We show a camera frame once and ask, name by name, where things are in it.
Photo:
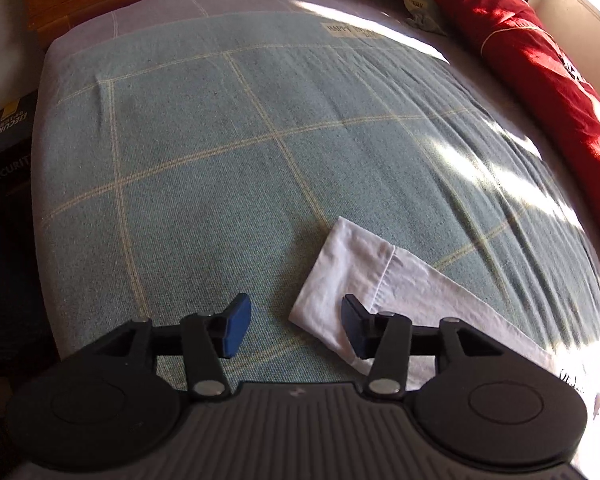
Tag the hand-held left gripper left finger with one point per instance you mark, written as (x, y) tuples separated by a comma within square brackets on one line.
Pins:
[(237, 320)]

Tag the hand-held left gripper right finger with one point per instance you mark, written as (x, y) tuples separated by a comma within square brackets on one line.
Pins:
[(352, 325)]

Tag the white long-sleeve shirt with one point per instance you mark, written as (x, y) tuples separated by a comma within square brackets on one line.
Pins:
[(360, 270)]

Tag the green plaid bed sheet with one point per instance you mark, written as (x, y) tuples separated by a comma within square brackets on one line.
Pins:
[(230, 160)]

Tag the dark printed cardboard box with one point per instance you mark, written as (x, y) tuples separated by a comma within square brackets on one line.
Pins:
[(7, 127)]

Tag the red duvet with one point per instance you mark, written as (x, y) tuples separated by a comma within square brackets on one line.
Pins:
[(555, 85)]

